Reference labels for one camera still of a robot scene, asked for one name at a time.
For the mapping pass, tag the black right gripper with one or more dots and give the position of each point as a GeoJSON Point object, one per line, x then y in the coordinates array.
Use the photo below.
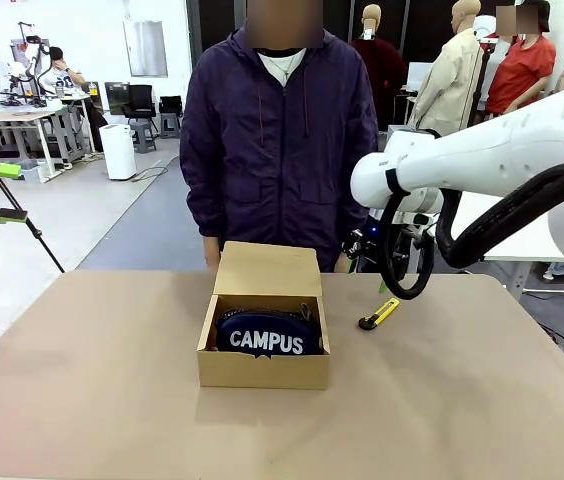
{"type": "Point", "coordinates": [357, 242]}

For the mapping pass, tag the yellow utility knife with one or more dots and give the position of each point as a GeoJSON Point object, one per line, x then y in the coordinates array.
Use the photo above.
{"type": "Point", "coordinates": [382, 312]}

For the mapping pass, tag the navy campus pouch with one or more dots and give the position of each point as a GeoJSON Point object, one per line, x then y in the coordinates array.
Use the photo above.
{"type": "Point", "coordinates": [267, 337]}

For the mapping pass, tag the brown cardboard box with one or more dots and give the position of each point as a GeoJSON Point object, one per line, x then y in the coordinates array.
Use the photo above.
{"type": "Point", "coordinates": [262, 370]}

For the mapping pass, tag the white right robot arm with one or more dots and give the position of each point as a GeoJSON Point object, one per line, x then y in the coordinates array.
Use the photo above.
{"type": "Point", "coordinates": [512, 145]}

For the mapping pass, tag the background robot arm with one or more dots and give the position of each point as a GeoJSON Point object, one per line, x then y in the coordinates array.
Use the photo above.
{"type": "Point", "coordinates": [32, 65]}

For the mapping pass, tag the person's right hand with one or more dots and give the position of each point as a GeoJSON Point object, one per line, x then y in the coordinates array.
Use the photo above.
{"type": "Point", "coordinates": [212, 255]}

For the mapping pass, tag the black tripod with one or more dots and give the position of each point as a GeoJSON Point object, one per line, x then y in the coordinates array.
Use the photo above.
{"type": "Point", "coordinates": [27, 225]}

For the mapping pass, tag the background workbench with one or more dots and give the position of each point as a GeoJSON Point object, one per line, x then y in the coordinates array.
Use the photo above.
{"type": "Point", "coordinates": [22, 125]}

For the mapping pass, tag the white air purifier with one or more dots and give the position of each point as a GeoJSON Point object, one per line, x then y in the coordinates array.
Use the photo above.
{"type": "Point", "coordinates": [118, 152]}

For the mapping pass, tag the seated person in white shirt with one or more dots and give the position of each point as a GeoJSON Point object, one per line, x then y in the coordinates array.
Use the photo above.
{"type": "Point", "coordinates": [69, 82]}

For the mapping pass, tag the grey plastic stool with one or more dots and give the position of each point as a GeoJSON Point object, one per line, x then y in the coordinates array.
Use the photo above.
{"type": "Point", "coordinates": [143, 136]}

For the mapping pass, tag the black office chair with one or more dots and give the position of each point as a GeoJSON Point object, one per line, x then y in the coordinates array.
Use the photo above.
{"type": "Point", "coordinates": [139, 102]}

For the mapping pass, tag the white background table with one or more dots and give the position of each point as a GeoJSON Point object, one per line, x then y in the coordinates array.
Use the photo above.
{"type": "Point", "coordinates": [537, 240]}

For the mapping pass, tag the person in purple jacket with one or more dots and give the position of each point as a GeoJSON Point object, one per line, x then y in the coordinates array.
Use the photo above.
{"type": "Point", "coordinates": [277, 150]}

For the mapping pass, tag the mannequin in dark red top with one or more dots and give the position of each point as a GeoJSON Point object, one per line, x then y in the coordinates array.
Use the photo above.
{"type": "Point", "coordinates": [384, 70]}

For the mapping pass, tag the mannequin in beige jacket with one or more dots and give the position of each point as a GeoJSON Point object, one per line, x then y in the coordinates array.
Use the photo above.
{"type": "Point", "coordinates": [449, 75]}

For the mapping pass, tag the metal wall panel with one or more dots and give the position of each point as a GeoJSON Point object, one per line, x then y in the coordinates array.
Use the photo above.
{"type": "Point", "coordinates": [145, 49]}

